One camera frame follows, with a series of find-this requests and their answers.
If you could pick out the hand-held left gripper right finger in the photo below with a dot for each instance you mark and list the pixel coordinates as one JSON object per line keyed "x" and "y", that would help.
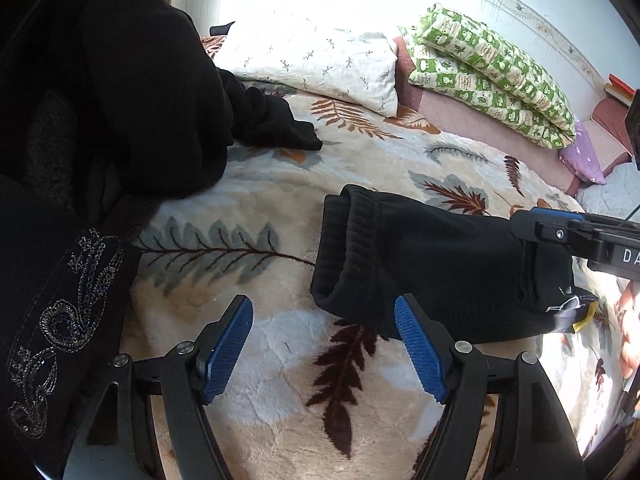
{"x": 420, "y": 350}

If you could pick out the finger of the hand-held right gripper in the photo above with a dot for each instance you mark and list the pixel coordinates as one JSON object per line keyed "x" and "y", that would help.
{"x": 547, "y": 227}

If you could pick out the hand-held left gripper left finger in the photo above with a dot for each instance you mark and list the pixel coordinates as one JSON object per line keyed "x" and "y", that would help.
{"x": 227, "y": 345}

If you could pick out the black pants with yellow patch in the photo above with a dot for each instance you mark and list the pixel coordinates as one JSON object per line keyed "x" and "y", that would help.
{"x": 440, "y": 260}

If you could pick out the pale blue quilted blanket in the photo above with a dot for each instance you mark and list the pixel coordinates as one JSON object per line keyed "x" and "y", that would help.
{"x": 610, "y": 190}

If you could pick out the purple floral pillow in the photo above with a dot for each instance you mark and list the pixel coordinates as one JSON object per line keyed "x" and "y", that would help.
{"x": 582, "y": 155}

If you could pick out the pink quilted bed sheet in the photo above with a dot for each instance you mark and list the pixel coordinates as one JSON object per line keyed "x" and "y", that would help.
{"x": 475, "y": 125}

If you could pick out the beige book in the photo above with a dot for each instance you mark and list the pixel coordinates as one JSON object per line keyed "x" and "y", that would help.
{"x": 616, "y": 96}

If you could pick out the leaf print fleece blanket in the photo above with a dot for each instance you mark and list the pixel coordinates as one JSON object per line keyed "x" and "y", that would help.
{"x": 280, "y": 200}

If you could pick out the green patterned folded quilt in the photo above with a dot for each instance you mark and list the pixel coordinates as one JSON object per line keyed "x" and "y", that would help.
{"x": 500, "y": 80}

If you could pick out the black sequined garment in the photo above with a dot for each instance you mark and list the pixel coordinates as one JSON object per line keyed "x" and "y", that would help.
{"x": 50, "y": 285}

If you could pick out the black knit garment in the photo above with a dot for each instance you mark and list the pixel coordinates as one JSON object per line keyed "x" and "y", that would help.
{"x": 140, "y": 85}

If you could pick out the white sprig print pillow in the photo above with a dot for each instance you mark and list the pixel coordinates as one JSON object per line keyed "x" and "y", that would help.
{"x": 320, "y": 60}

